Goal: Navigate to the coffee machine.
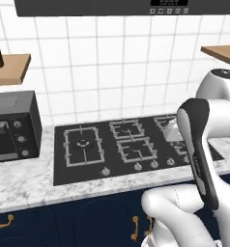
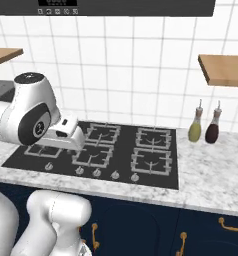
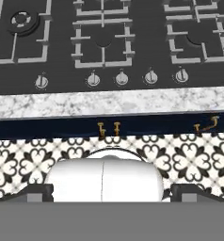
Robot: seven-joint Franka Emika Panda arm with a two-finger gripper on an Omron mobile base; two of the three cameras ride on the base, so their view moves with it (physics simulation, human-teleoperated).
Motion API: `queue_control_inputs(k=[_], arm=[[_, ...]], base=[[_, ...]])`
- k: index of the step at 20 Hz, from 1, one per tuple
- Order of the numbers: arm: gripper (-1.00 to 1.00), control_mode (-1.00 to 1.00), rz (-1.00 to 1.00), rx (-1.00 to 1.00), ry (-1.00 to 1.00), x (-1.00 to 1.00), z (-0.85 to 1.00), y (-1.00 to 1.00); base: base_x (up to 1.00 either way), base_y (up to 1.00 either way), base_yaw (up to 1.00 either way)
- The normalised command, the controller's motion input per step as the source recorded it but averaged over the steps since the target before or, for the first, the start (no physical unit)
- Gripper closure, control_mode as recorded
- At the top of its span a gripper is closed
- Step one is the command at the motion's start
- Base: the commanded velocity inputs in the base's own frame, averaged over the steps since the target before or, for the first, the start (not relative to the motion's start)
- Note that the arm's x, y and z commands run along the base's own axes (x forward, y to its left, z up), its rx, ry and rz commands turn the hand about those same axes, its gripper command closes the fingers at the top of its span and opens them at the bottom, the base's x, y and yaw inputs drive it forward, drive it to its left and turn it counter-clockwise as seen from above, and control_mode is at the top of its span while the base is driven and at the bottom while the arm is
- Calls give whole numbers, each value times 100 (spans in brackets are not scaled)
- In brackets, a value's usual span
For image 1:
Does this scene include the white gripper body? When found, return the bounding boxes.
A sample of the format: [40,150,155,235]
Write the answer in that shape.
[162,118,187,143]

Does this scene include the black gas hob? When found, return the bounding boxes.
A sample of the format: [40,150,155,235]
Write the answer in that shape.
[52,112,225,187]

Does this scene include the dark grey range hood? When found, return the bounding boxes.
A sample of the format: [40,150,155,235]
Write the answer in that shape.
[14,0,230,17]

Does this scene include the black toaster oven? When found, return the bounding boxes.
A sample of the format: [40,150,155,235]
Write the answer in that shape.
[0,90,43,164]

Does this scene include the wooden wall shelf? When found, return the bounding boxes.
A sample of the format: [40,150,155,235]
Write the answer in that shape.
[200,44,230,69]
[0,53,32,88]

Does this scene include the brass cupboard handle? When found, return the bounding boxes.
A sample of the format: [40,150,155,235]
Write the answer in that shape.
[130,215,140,242]
[0,214,15,231]
[145,215,154,237]

